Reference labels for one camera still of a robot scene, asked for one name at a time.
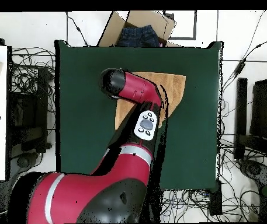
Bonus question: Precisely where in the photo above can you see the peach terry towel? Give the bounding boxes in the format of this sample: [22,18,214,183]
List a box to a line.
[115,71,187,130]

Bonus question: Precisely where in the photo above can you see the black flat panel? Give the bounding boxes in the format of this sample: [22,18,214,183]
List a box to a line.
[249,78,267,141]

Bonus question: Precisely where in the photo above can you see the dark green table cloth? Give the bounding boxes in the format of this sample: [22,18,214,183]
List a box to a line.
[54,40,224,191]

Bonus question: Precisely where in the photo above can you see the blue denim jeans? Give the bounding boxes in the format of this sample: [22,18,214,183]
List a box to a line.
[117,24,161,48]

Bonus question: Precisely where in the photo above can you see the brown cardboard box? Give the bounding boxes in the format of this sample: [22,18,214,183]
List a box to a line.
[96,10,183,48]

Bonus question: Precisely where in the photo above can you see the black equipment rack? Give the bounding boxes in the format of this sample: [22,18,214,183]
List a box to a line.
[6,67,53,159]

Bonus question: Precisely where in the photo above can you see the grey office chair base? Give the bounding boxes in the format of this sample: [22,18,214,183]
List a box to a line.
[0,150,41,187]

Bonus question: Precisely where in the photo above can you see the black office chair base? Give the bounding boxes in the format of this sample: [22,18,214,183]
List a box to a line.
[238,158,267,187]

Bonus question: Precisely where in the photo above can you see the black cable with inline plug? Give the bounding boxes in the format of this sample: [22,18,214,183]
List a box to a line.
[65,11,90,47]

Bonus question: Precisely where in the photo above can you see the black cable power adaptor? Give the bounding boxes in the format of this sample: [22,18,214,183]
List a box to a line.
[232,57,245,76]

